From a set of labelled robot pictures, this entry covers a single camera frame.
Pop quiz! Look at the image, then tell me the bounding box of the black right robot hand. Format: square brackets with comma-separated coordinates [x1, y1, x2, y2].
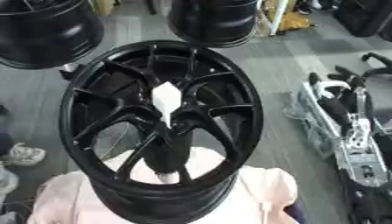
[306, 52, 392, 130]

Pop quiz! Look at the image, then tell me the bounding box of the black spoked wheel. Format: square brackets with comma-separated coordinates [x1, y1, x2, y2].
[56, 39, 267, 224]

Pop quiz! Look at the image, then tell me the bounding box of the black wheel barrel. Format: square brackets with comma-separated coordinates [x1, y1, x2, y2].
[165, 0, 261, 49]

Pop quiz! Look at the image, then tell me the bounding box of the large black wheel rim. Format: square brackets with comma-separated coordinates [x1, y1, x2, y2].
[0, 0, 106, 70]

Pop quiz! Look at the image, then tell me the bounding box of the yellow bag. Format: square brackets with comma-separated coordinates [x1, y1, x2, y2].
[276, 8, 314, 32]

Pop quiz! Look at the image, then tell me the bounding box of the black bag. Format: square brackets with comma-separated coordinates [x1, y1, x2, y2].
[332, 0, 392, 39]

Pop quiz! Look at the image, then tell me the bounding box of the person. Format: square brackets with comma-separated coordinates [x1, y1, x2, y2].
[24, 132, 300, 224]

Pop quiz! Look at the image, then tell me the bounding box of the white sneaker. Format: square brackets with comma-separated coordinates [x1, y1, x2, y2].
[0, 142, 48, 167]

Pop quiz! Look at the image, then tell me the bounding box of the white post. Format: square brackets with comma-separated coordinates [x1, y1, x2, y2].
[264, 0, 291, 37]

